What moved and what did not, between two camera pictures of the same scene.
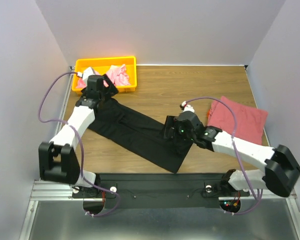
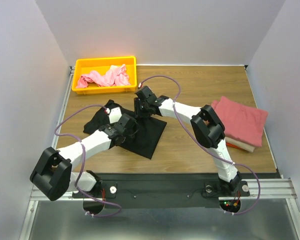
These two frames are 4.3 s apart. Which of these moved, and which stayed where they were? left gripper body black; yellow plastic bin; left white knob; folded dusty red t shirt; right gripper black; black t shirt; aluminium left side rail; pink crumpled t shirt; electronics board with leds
Moved: left gripper body black; black t shirt; right gripper black
Stayed: left white knob; pink crumpled t shirt; folded dusty red t shirt; aluminium left side rail; electronics board with leds; yellow plastic bin
